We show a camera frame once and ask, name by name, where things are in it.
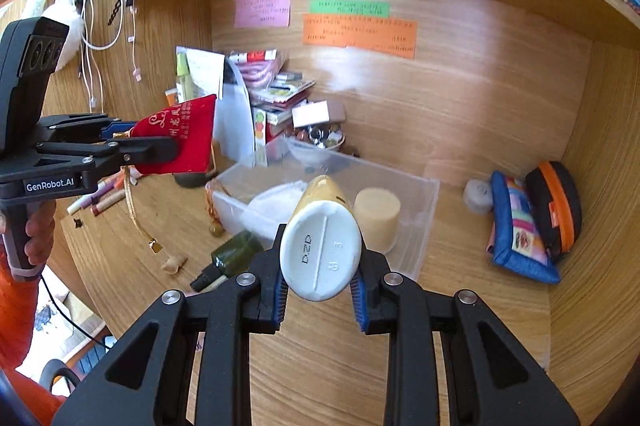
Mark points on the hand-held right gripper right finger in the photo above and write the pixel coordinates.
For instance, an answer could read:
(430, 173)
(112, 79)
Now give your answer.
(359, 301)

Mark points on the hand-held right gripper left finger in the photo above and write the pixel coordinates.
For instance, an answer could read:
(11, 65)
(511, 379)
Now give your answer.
(279, 301)

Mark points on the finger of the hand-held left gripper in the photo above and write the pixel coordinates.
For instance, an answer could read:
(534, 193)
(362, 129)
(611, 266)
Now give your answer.
(150, 149)
(117, 127)

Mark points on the dark green bottle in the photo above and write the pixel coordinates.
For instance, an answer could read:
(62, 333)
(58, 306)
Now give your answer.
(235, 251)

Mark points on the yellow bottle with white base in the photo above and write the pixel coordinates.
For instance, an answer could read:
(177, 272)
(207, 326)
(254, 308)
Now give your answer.
(320, 246)

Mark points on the clear plastic bin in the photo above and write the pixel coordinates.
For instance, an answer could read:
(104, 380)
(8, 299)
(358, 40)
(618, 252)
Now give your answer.
(415, 206)

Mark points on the person's left forearm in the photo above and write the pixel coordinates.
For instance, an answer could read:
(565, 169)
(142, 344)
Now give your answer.
(15, 321)

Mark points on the wooden desktop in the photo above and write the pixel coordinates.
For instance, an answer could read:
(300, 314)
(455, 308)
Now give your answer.
(325, 366)

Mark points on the person's left hand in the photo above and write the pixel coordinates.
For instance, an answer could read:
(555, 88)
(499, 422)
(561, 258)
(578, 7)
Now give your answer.
(40, 231)

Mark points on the white plush cloth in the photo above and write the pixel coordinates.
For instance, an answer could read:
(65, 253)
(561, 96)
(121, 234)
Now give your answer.
(62, 25)

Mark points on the pale green small bottle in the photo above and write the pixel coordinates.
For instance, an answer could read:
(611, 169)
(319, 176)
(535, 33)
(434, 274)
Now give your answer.
(183, 78)

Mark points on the cream pillar candle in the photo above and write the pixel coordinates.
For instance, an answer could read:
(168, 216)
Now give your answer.
(377, 218)

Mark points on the white plastic bag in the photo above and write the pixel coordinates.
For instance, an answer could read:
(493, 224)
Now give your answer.
(235, 115)

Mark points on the white paper card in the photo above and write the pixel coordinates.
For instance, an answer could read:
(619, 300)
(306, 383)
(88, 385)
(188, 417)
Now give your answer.
(205, 73)

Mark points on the small wooden figure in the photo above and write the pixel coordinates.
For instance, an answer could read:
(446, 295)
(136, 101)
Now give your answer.
(174, 265)

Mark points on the stack of books and packets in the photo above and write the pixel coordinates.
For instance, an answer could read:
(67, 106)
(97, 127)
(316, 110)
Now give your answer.
(280, 90)

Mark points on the white tape roll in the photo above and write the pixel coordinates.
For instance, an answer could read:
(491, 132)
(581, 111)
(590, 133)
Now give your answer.
(478, 197)

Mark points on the bowl of beads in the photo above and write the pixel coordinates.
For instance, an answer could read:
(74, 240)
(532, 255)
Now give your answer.
(320, 143)

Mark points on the white small box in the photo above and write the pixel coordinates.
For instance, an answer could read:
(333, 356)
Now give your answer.
(310, 114)

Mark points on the blue patterned pouch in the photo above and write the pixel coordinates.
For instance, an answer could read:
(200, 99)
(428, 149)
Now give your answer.
(517, 231)

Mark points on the pink paper note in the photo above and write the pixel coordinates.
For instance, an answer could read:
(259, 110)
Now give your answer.
(262, 5)

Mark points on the black and orange pouch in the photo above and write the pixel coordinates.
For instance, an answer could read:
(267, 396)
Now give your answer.
(557, 201)

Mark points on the orange paper note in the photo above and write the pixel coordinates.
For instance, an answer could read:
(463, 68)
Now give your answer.
(360, 36)

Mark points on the green paper note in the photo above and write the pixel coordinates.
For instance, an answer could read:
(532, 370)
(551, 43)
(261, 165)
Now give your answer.
(350, 7)

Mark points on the person's orange jacket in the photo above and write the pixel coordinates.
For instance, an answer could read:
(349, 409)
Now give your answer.
(35, 393)

